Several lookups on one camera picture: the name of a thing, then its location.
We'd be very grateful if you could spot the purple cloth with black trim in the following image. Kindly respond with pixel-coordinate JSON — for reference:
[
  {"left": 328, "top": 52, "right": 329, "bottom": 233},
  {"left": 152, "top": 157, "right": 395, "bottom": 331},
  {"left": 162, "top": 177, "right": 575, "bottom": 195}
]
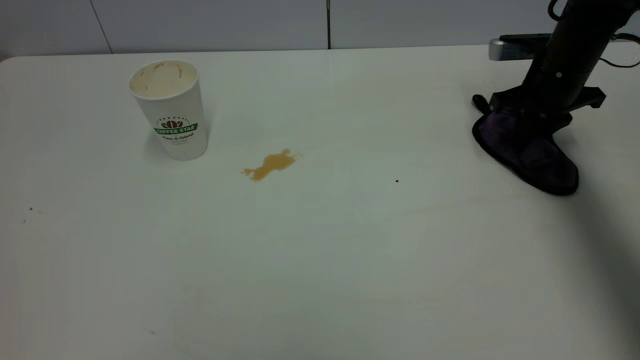
[{"left": 471, "top": 94, "right": 580, "bottom": 196}]

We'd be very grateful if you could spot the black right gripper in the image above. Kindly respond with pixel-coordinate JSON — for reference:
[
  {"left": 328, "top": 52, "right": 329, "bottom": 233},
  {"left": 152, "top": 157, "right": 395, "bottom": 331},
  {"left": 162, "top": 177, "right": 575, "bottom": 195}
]
[{"left": 489, "top": 17, "right": 616, "bottom": 136}]

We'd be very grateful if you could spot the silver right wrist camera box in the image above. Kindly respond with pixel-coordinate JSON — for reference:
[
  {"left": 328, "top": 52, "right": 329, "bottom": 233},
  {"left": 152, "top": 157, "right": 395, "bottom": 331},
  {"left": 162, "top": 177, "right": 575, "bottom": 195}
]
[{"left": 488, "top": 33, "right": 552, "bottom": 62}]

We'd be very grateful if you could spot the red and black cable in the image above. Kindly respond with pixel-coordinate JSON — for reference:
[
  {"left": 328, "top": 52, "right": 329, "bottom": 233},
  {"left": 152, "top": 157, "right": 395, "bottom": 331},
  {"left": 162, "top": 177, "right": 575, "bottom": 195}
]
[{"left": 599, "top": 32, "right": 640, "bottom": 69}]

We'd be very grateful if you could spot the white paper coffee cup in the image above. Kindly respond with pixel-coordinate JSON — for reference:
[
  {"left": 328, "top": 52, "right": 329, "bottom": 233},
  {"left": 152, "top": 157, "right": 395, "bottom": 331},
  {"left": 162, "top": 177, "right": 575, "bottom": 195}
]
[{"left": 128, "top": 59, "right": 209, "bottom": 162}]

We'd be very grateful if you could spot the brown coffee spill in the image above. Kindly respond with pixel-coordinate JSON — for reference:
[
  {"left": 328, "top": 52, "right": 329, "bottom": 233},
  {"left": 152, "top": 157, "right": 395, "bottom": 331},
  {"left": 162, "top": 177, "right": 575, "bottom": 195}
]
[{"left": 241, "top": 148, "right": 301, "bottom": 182}]

